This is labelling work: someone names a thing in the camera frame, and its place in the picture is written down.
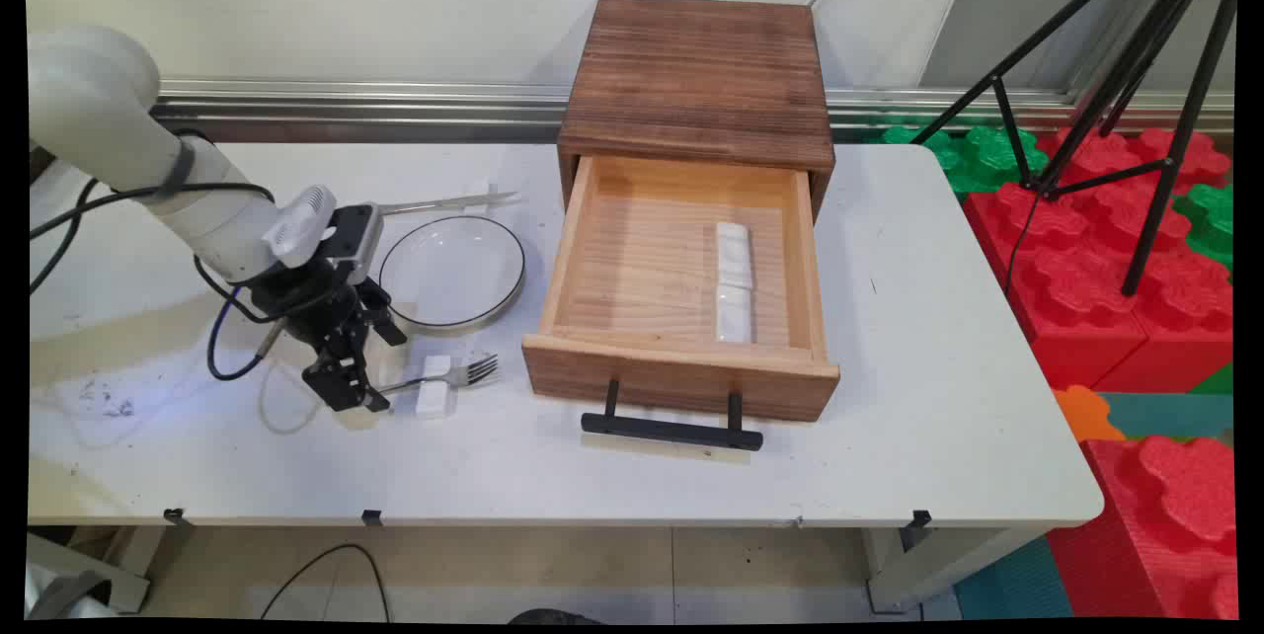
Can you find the silver fork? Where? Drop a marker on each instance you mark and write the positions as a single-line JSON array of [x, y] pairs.
[[464, 373]]

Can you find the large red foam block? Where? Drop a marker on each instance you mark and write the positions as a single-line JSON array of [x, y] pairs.
[[1076, 288]]

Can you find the green foam block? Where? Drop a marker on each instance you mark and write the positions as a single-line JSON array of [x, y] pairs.
[[983, 155], [1210, 219]]

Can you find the silver table knife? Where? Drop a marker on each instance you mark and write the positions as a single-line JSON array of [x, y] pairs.
[[444, 202]]

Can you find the white ceramic cutlery rest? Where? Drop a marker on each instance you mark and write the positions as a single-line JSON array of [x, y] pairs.
[[733, 254], [434, 399], [733, 316], [478, 192]]

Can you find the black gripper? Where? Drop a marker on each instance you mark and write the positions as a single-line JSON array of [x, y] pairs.
[[314, 306]]

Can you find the aluminium wall rail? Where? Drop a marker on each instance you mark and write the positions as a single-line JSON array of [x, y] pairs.
[[395, 106]]

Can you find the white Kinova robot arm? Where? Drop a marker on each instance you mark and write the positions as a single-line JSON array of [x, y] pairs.
[[99, 101]]

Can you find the teal foam mat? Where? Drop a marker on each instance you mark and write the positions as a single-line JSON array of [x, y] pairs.
[[1170, 414]]

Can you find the dark wooden cabinet box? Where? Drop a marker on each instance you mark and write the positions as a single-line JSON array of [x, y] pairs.
[[696, 71]]

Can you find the white table leg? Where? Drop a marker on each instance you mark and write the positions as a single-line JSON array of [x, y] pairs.
[[928, 570], [99, 575]]

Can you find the orange foam piece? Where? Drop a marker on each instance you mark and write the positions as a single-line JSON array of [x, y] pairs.
[[1084, 414]]

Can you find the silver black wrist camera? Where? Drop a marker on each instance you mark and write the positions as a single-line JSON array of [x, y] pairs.
[[354, 237]]

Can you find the black tripod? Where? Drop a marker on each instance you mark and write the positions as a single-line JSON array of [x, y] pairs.
[[1180, 120]]

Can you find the light wooden drawer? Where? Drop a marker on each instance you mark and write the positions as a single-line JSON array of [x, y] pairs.
[[652, 269]]

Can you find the white plate with black rim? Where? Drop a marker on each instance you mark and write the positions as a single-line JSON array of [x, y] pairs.
[[451, 271]]

